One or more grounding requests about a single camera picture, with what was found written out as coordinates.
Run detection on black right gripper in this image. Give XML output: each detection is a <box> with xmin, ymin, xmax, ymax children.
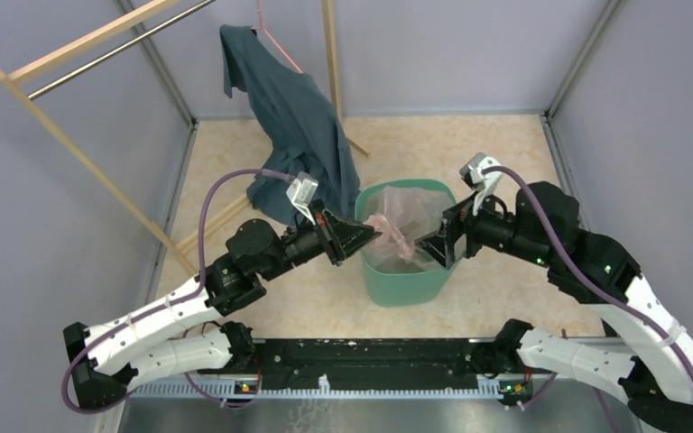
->
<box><xmin>413</xmin><ymin>182</ymin><xmax>552</xmax><ymax>268</ymax></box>

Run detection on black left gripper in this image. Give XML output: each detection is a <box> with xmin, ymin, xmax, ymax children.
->
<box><xmin>260</xmin><ymin>198</ymin><xmax>383</xmax><ymax>281</ymax></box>

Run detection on pink plastic trash bag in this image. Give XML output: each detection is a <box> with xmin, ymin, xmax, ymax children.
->
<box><xmin>358</xmin><ymin>186</ymin><xmax>454</xmax><ymax>274</ymax></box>

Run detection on green plastic trash bin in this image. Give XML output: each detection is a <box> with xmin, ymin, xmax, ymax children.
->
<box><xmin>355</xmin><ymin>179</ymin><xmax>456</xmax><ymax>307</ymax></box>

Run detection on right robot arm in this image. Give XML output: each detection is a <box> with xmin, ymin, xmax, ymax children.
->
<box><xmin>417</xmin><ymin>181</ymin><xmax>693</xmax><ymax>432</ymax></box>

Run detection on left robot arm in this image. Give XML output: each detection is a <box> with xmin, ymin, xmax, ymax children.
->
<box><xmin>61</xmin><ymin>199</ymin><xmax>380</xmax><ymax>414</ymax></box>

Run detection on dark teal shirt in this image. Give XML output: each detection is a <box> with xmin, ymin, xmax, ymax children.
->
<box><xmin>220</xmin><ymin>25</ymin><xmax>360</xmax><ymax>217</ymax></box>

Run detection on pink clothes hanger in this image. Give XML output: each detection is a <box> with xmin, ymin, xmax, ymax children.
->
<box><xmin>252</xmin><ymin>0</ymin><xmax>304</xmax><ymax>74</ymax></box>

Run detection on wooden clothes rack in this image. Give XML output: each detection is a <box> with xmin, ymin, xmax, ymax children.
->
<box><xmin>0</xmin><ymin>0</ymin><xmax>372</xmax><ymax>276</ymax></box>

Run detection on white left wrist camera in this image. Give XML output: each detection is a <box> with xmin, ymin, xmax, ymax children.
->
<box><xmin>286</xmin><ymin>171</ymin><xmax>319</xmax><ymax>225</ymax></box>

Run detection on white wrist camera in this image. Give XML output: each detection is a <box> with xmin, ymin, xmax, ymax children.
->
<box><xmin>459</xmin><ymin>152</ymin><xmax>502</xmax><ymax>216</ymax></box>
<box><xmin>286</xmin><ymin>171</ymin><xmax>319</xmax><ymax>225</ymax></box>

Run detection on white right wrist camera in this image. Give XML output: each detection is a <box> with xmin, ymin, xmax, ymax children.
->
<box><xmin>459</xmin><ymin>152</ymin><xmax>502</xmax><ymax>216</ymax></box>

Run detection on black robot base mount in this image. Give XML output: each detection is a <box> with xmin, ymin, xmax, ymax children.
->
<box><xmin>200</xmin><ymin>338</ymin><xmax>536</xmax><ymax>394</ymax></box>

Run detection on grey slotted cable duct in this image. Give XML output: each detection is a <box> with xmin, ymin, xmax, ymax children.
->
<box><xmin>132</xmin><ymin>375</ymin><xmax>504</xmax><ymax>400</ymax></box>

